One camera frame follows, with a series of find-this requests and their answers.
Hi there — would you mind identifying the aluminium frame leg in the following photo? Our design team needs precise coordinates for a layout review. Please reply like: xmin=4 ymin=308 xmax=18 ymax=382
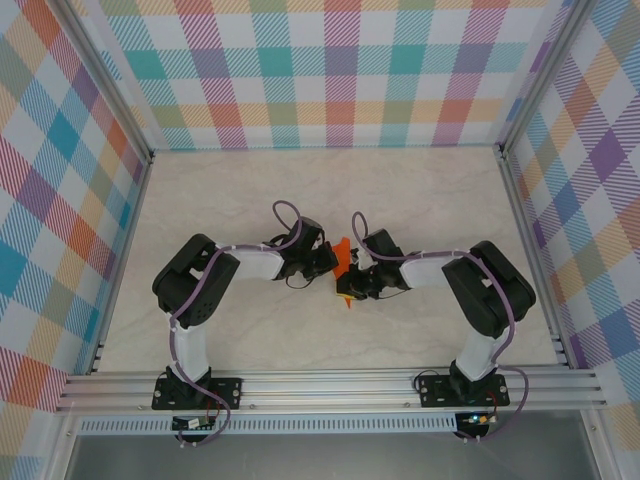
xmin=44 ymin=413 xmax=84 ymax=480
xmin=581 ymin=408 xmax=617 ymax=480

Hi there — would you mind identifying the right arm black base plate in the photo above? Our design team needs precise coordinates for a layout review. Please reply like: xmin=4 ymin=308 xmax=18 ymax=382
xmin=418 ymin=374 xmax=510 ymax=409

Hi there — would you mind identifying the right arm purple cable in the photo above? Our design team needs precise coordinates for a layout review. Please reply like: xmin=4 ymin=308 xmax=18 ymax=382
xmin=351 ymin=210 xmax=530 ymax=444

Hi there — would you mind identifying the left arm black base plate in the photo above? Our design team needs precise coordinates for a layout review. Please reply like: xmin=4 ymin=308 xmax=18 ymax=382
xmin=152 ymin=377 xmax=243 ymax=411

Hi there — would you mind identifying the orange square paper sheet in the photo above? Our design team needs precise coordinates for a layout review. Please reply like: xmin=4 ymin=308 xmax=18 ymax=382
xmin=329 ymin=238 xmax=357 ymax=312

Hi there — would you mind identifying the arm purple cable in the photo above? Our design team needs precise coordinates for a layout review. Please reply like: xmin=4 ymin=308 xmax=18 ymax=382
xmin=168 ymin=200 xmax=304 ymax=447
xmin=351 ymin=210 xmax=530 ymax=444

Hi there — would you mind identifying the aluminium table side rail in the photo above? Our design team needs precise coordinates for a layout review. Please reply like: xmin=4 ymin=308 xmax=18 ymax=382
xmin=494 ymin=147 xmax=575 ymax=371
xmin=87 ymin=152 xmax=156 ymax=376

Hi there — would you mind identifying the slotted grey cable duct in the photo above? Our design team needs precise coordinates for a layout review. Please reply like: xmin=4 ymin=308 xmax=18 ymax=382
xmin=78 ymin=417 xmax=459 ymax=435

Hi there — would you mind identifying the thin black base wire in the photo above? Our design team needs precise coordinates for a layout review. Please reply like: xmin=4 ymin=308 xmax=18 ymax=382
xmin=413 ymin=366 xmax=454 ymax=396

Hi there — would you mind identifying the aluminium mounting rail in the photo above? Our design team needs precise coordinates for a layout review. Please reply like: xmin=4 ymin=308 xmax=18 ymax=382
xmin=54 ymin=368 xmax=609 ymax=414

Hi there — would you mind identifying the aluminium frame post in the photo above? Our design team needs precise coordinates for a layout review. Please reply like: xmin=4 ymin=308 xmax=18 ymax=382
xmin=493 ymin=0 xmax=602 ymax=154
xmin=49 ymin=0 xmax=155 ymax=166

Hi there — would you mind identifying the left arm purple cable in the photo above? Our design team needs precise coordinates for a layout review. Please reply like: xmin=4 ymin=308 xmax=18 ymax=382
xmin=168 ymin=200 xmax=304 ymax=447

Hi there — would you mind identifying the grey metal panel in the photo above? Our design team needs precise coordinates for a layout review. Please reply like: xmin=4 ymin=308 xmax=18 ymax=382
xmin=64 ymin=432 xmax=601 ymax=480

